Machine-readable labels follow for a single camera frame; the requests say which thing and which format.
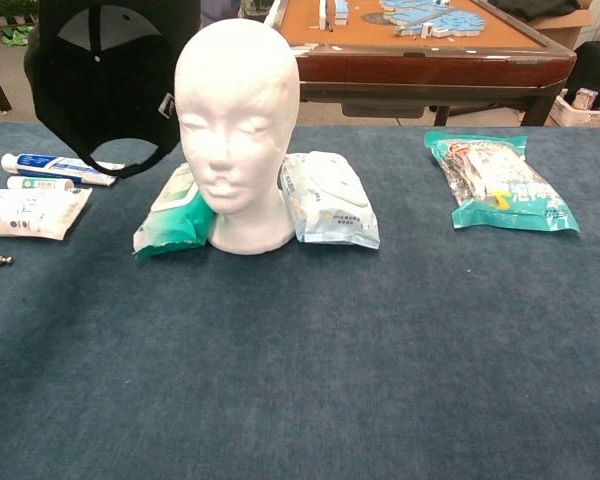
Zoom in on black bag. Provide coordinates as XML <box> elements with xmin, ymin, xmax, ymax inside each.
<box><xmin>564</xmin><ymin>40</ymin><xmax>600</xmax><ymax>109</ymax></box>

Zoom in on cardboard box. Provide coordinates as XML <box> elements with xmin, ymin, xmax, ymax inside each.
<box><xmin>527</xmin><ymin>0</ymin><xmax>594</xmax><ymax>51</ymax></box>

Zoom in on white foam mannequin head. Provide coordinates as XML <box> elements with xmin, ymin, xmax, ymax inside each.
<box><xmin>173</xmin><ymin>18</ymin><xmax>301</xmax><ymax>255</ymax></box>

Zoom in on green white wet wipes pack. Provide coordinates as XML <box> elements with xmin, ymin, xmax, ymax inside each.
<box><xmin>132</xmin><ymin>162</ymin><xmax>216</xmax><ymax>260</ymax></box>

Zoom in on blue mahjong tile layout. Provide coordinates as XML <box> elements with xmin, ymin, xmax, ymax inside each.
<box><xmin>379</xmin><ymin>0</ymin><xmax>484</xmax><ymax>39</ymax></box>

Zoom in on brown mahjong table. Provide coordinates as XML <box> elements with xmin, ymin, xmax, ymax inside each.
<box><xmin>264</xmin><ymin>0</ymin><xmax>578</xmax><ymax>127</ymax></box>

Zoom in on teal snack food package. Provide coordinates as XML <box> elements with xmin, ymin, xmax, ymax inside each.
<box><xmin>423</xmin><ymin>130</ymin><xmax>581</xmax><ymax>234</ymax></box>

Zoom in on blue felt table cloth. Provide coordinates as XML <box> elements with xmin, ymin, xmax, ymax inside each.
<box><xmin>0</xmin><ymin>121</ymin><xmax>600</xmax><ymax>480</ymax></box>

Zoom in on white plastic crate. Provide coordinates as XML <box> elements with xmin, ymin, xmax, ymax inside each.
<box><xmin>549</xmin><ymin>94</ymin><xmax>600</xmax><ymax>129</ymax></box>

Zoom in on white printed pouch package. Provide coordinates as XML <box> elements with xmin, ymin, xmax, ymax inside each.
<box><xmin>0</xmin><ymin>185</ymin><xmax>94</xmax><ymax>242</ymax></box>

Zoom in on green plastic wrapper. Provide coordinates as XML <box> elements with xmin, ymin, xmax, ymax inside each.
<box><xmin>0</xmin><ymin>24</ymin><xmax>34</xmax><ymax>48</ymax></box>

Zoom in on green white toothpaste tube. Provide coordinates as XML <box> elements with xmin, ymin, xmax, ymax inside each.
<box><xmin>6</xmin><ymin>175</ymin><xmax>76</xmax><ymax>193</ymax></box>

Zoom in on blue white wet wipes pack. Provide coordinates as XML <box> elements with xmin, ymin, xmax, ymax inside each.
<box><xmin>278</xmin><ymin>149</ymin><xmax>381</xmax><ymax>250</ymax></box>

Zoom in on potted green plants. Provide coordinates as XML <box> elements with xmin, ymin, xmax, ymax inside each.
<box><xmin>0</xmin><ymin>0</ymin><xmax>40</xmax><ymax>26</ymax></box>

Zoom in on black cloth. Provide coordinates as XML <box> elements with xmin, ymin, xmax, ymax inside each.
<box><xmin>489</xmin><ymin>0</ymin><xmax>581</xmax><ymax>22</ymax></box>

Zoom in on black baseball cap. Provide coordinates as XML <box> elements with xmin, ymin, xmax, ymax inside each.
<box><xmin>29</xmin><ymin>0</ymin><xmax>202</xmax><ymax>180</ymax></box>

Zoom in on blue white toothpaste tube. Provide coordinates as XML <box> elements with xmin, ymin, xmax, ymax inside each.
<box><xmin>0</xmin><ymin>152</ymin><xmax>127</xmax><ymax>188</ymax></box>

